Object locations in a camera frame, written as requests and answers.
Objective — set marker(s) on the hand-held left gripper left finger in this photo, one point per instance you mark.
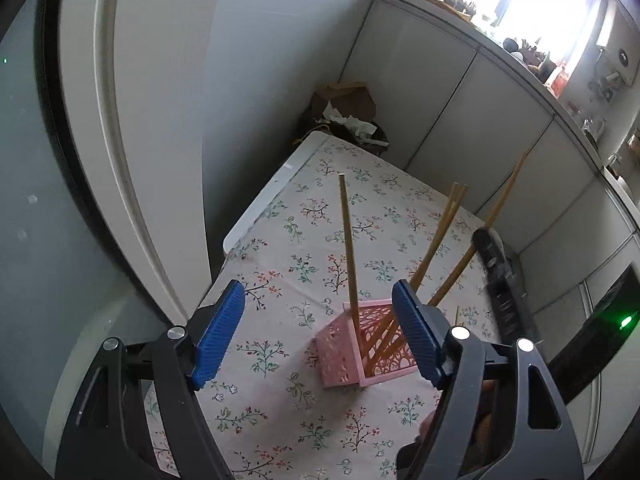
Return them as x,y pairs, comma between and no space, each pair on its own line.
220,335

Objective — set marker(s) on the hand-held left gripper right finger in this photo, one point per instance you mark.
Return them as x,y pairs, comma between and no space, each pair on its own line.
417,335

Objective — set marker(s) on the pink perforated plastic basket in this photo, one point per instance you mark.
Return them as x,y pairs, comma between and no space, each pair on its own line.
340,360

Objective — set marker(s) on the floral tablecloth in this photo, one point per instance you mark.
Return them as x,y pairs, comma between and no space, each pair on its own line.
280,270

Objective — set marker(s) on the black ribbed device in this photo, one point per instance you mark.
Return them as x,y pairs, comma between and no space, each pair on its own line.
505,285

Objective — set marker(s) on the black trash bag with paper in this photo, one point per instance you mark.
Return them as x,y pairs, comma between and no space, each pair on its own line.
360,130

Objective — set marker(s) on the dark glass door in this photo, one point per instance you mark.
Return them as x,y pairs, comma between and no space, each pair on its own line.
35,210

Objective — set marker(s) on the white cabinet row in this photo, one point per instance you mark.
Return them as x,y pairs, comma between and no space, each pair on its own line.
450,110

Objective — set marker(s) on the brown cardboard box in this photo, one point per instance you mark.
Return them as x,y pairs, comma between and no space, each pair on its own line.
350,100

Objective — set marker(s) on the red box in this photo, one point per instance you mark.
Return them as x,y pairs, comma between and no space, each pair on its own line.
560,77

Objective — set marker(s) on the white door frame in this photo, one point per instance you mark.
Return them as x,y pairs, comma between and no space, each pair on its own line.
150,135

